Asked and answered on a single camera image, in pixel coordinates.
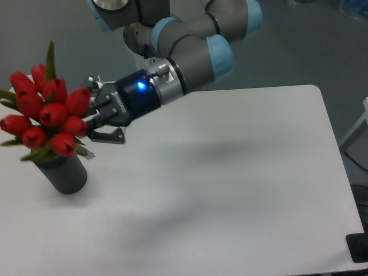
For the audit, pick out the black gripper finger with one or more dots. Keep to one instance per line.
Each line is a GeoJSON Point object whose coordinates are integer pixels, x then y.
{"type": "Point", "coordinates": [115, 137]}
{"type": "Point", "coordinates": [93, 85]}

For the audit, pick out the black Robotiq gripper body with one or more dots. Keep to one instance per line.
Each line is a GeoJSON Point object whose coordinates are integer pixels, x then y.
{"type": "Point", "coordinates": [119, 103]}

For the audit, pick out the red tulip bouquet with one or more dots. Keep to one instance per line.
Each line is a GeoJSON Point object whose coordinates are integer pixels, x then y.
{"type": "Point", "coordinates": [49, 121]}

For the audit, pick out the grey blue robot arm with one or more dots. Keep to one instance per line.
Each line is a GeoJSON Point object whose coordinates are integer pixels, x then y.
{"type": "Point", "coordinates": [189, 54]}

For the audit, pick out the dark grey ribbed vase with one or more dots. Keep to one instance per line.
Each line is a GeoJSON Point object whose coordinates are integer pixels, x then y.
{"type": "Point", "coordinates": [67, 174]}

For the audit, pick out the white furniture leg at right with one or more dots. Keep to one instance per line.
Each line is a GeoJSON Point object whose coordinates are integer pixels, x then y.
{"type": "Point", "coordinates": [355, 131]}

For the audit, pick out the black device at table corner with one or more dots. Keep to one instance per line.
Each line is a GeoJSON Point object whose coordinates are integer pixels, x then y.
{"type": "Point", "coordinates": [357, 245]}

